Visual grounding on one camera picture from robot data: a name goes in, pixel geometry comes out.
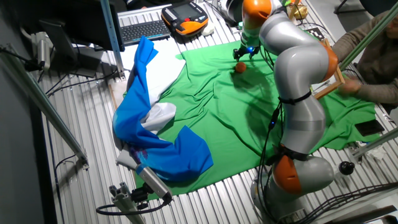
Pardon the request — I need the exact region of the hand of seated person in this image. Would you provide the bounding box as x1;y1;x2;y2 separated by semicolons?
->
338;77;364;96

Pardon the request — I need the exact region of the black velcro cable strap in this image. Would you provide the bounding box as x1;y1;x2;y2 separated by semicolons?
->
277;91;312;106
272;144;309;162

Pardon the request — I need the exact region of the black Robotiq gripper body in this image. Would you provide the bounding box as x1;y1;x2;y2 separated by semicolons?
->
238;43;261;55

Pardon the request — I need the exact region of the blue cloth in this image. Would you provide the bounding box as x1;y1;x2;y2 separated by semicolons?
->
112;35;215;183

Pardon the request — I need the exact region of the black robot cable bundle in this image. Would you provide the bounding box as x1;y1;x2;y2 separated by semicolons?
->
256;46;285;222

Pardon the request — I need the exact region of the silver depth camera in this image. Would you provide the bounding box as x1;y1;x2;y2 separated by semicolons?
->
135;163;174;203

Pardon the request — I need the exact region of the wooden framed toy basketball hoop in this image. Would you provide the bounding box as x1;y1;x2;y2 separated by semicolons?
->
312;37;346;101

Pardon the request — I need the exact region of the white rounded object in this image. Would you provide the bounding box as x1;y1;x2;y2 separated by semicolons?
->
201;22;216;37

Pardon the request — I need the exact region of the black camera cable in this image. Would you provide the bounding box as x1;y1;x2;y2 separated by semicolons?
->
95;194;174;217

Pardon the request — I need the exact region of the long aluminium frame beam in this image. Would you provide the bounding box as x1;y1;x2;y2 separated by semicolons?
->
0;43;90;170

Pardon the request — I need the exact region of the orange black teach pendant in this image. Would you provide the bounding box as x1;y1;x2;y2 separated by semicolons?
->
160;1;210;36

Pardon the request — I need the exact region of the black office chair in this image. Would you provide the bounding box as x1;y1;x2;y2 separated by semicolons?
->
334;0;398;16

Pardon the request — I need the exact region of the silver cylindrical fixture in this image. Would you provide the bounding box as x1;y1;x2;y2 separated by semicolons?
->
35;30;52;71

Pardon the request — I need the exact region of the small orange toy basketball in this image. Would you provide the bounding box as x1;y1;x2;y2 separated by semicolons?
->
234;61;248;74

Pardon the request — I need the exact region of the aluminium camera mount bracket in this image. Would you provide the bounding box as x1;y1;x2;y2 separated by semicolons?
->
108;182;150;224

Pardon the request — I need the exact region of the green cloth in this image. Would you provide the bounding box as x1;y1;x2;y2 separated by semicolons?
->
133;40;382;200

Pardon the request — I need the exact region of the greenish aluminium frame beam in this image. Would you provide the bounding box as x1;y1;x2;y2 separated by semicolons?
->
338;1;398;72

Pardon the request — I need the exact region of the gold foil object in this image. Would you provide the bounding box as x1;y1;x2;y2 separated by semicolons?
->
294;4;308;21

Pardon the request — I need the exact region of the black round knob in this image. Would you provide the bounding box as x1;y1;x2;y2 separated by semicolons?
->
338;161;356;176

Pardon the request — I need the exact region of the forearm in brown sleeve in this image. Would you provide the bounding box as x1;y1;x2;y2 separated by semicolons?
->
354;81;398;105

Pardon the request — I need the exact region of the short aluminium frame beam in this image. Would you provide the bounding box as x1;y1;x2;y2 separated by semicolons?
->
348;126;398;160

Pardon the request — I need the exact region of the black keyboard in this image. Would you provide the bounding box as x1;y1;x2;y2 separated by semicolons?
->
119;19;172;47

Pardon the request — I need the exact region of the black computer monitor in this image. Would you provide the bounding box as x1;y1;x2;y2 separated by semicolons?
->
12;0;126;78

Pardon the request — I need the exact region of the black white fiducial marker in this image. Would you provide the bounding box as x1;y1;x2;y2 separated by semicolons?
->
306;27;326;42

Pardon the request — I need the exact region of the seated person in brown sweater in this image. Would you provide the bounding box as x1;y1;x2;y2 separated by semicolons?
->
331;9;398;106

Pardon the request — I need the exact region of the black flat tablet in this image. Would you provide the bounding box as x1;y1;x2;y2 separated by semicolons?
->
354;119;386;137

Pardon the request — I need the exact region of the upright aluminium profile post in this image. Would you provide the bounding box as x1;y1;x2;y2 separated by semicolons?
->
99;0;126;81

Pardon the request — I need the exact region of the black floor cable bundle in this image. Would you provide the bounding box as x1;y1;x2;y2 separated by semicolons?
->
295;182;398;224

